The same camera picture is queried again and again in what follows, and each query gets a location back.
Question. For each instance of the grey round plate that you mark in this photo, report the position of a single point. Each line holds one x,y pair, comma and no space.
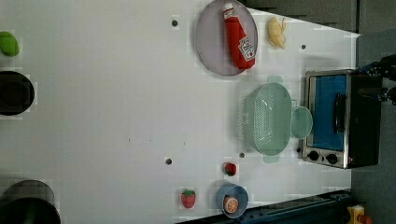
211,39

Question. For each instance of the mint green plastic strainer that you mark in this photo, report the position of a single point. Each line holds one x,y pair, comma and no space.
265,118

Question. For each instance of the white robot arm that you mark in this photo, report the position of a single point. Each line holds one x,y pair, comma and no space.
385,68

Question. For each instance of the small mint green bowl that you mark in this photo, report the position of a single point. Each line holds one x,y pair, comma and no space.
301,122

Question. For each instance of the peeled toy banana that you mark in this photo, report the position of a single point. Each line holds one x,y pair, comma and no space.
276,32

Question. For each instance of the yellow red clamp tool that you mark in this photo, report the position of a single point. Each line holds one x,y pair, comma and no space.
358,216

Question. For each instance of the toy orange slice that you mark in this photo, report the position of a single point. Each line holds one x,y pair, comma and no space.
230,204

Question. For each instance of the green toy vegetable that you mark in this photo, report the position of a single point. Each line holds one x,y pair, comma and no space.
9,44

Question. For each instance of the dark metal pot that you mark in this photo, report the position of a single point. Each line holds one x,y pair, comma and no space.
29,202

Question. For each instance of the black round bowl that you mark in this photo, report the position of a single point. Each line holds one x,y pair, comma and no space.
17,93

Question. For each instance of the blue plastic cup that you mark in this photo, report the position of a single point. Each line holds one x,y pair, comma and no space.
229,189

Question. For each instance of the silver black toaster oven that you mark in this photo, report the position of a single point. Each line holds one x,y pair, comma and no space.
346,112

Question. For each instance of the red plush ketchup bottle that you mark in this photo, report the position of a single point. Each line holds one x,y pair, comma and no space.
240,47

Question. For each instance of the small red toy strawberry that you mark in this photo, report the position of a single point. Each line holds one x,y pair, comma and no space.
229,169

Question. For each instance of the red plush strawberry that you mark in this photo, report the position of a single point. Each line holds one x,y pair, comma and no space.
188,198

